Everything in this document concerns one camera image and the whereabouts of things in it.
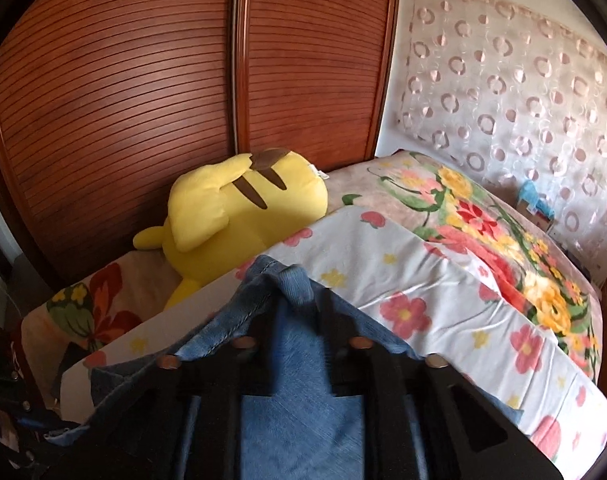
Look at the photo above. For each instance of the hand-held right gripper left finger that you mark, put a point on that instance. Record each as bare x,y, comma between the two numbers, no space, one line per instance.
256,362

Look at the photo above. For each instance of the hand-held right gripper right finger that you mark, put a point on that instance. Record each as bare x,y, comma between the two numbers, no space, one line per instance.
341,362

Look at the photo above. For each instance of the blue denim pants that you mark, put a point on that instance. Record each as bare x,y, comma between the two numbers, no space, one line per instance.
303,370

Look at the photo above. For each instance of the white flower print bedsheet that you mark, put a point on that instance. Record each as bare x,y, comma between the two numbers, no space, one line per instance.
383,270

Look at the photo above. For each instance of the yellow plush toy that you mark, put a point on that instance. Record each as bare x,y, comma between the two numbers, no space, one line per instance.
233,210

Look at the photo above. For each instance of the floral blanket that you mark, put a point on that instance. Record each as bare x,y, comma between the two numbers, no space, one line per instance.
423,195

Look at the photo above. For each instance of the small cardboard box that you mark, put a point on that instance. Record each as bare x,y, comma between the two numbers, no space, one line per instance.
538,217

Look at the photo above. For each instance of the blue plastic bag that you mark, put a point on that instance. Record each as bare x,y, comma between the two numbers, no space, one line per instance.
528,192

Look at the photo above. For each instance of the wooden slatted wardrobe door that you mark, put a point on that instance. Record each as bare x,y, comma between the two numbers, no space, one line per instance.
108,110
313,60

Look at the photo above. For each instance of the sheer circle pattern curtain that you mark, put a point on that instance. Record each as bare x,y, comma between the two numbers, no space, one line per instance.
508,110

